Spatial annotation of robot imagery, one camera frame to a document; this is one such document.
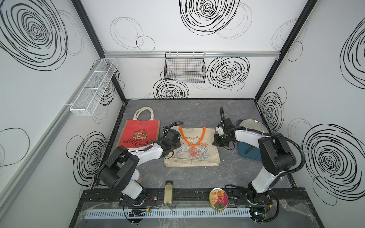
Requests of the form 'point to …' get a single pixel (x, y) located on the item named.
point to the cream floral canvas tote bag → (196, 149)
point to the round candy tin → (218, 199)
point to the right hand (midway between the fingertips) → (214, 143)
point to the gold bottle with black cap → (168, 192)
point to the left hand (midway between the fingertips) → (177, 141)
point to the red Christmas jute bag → (136, 133)
